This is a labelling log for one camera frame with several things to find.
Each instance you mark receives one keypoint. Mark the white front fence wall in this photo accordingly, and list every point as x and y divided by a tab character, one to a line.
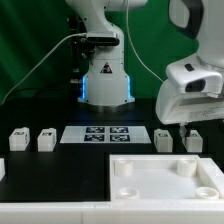
118	212

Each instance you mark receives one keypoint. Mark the white fence block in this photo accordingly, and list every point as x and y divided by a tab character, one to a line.
211	175
2	168

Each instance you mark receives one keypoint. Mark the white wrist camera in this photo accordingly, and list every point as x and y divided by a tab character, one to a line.
189	75

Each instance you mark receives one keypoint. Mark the white square table top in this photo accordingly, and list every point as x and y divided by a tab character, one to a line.
156	177

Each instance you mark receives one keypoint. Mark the white right fence block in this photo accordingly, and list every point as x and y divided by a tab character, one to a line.
211	175

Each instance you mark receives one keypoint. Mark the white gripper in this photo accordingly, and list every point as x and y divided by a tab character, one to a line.
173	107

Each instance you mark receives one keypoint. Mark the white left fence block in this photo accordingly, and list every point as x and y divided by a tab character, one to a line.
2	168

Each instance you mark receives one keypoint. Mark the white sheet with tags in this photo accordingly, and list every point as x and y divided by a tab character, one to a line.
105	135

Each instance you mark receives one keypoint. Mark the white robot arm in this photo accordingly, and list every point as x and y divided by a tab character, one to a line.
106	84

